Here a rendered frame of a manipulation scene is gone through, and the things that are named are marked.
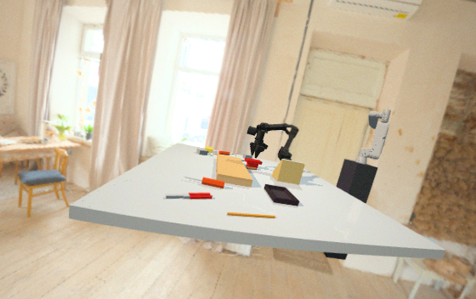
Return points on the tan panel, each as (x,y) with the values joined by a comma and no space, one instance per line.
(232,170)

